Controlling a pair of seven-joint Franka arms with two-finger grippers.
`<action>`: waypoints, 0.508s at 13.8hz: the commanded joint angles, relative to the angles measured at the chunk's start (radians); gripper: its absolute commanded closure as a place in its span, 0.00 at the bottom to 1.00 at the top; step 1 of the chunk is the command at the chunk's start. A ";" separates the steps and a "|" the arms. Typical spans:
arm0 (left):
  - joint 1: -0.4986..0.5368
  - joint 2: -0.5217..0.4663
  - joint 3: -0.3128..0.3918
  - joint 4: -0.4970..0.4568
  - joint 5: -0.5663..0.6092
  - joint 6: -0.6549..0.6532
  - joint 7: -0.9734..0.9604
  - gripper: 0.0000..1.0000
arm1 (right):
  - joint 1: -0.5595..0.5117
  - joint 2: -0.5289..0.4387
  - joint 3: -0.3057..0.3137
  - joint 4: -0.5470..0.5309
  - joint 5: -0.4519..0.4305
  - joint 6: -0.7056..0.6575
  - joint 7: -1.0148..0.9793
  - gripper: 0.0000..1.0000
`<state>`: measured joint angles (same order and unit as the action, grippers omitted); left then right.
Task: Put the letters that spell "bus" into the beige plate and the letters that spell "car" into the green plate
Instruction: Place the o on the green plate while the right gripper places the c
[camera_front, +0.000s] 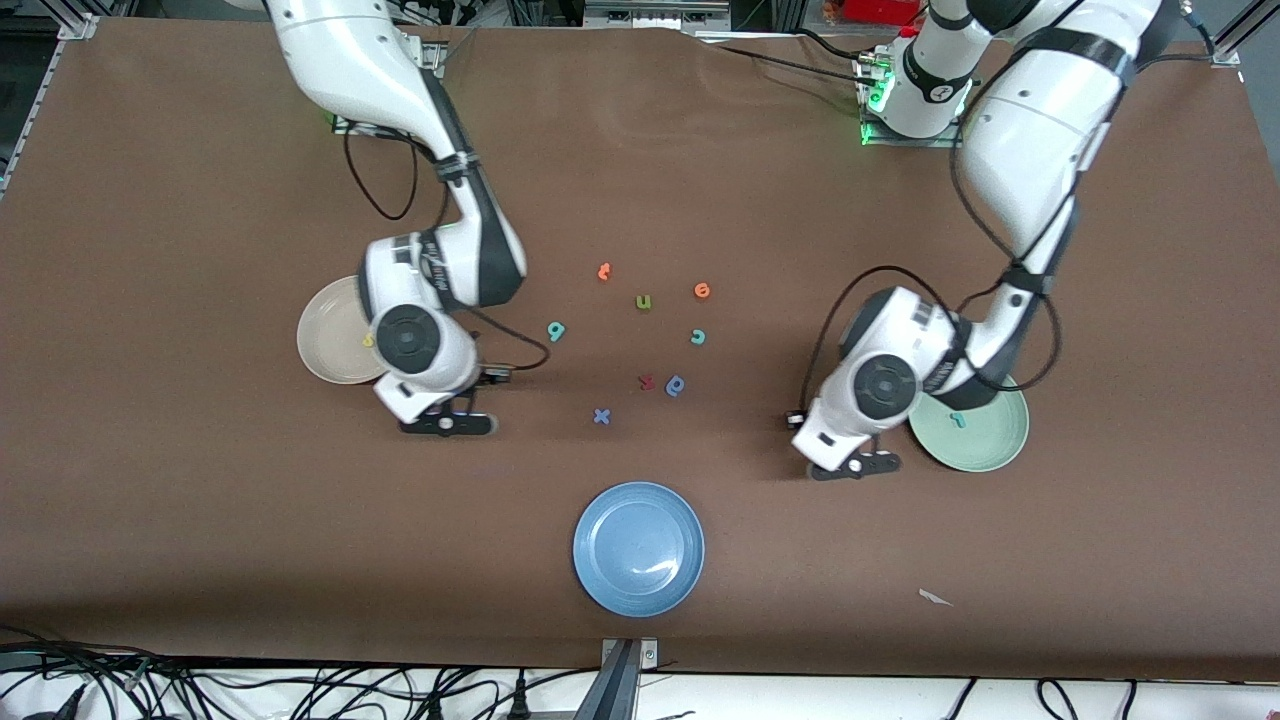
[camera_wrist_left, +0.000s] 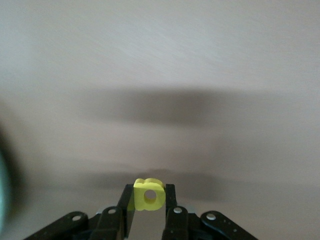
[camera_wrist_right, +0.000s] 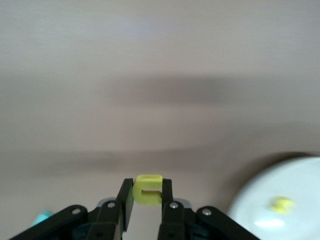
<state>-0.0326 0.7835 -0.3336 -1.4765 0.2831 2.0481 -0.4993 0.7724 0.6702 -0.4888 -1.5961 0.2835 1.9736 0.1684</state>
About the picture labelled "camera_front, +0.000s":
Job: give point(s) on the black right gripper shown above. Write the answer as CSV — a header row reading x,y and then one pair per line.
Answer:
x,y
485,377

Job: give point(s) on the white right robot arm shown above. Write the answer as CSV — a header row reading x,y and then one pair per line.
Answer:
x,y
340,60

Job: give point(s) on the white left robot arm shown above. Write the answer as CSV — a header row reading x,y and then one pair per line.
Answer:
x,y
1040,130

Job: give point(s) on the pale green plate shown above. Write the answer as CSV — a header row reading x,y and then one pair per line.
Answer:
x,y
985,440

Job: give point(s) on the beige plate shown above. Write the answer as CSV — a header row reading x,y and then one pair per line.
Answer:
x,y
325,340

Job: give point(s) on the white paper scrap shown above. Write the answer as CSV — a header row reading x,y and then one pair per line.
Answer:
x,y
933,597

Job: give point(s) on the blue letter a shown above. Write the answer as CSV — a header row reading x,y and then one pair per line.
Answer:
x,y
677,386

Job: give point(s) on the blue plate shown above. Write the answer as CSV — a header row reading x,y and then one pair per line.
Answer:
x,y
638,548

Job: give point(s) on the red box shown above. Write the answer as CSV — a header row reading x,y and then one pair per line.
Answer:
x,y
880,10

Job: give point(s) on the silver metal bracket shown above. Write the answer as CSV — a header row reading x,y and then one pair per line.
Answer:
x,y
650,655

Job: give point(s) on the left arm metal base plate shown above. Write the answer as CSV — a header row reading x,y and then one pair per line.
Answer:
x,y
915,142

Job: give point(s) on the grey camera mount pole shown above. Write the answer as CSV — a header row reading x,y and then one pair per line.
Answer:
x,y
612,690

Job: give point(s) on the aluminium frame profile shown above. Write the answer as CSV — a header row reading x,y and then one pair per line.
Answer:
x,y
78,27
1225,48

